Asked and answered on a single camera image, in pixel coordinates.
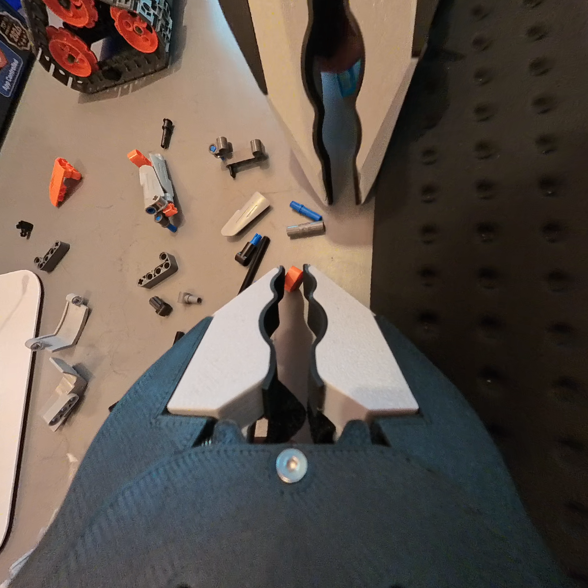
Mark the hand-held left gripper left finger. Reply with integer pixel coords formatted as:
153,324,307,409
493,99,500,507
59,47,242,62
168,267,285,428

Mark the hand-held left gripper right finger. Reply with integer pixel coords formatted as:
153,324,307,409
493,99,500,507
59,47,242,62
300,267,419,432

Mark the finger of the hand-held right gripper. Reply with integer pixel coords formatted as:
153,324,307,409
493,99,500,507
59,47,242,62
248,0,333,205
354,0,437,205

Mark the black connector with blue pin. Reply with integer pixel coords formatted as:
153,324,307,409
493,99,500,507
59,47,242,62
235,235,262,267

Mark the medium black axle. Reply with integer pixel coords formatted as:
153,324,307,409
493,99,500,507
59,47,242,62
239,237,272,295

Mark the dark grey bent beam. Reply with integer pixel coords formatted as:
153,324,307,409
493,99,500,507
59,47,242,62
138,253,179,289

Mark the black orange tracked robot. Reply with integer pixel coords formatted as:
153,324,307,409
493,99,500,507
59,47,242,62
19,0,175,94

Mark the light grey long bar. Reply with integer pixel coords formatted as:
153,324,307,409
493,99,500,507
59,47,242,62
221,191,272,238

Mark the blue pin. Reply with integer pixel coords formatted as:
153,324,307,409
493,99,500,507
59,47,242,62
290,201,324,222

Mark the white orange assembled part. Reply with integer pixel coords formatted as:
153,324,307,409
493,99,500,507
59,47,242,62
127,149,181,232

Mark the dark grey short beam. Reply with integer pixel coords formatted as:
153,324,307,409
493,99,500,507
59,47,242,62
34,242,70,273

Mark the white book stand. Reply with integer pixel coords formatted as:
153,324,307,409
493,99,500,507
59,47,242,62
0,271,44,552

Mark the orange triangular panel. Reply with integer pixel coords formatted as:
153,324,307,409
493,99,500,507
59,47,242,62
49,158,82,206

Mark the robot kit box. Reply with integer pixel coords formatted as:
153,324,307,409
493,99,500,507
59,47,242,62
0,0,36,143

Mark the light grey bracket piece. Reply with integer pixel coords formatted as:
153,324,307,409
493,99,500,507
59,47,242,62
25,294,91,352
40,357,88,431

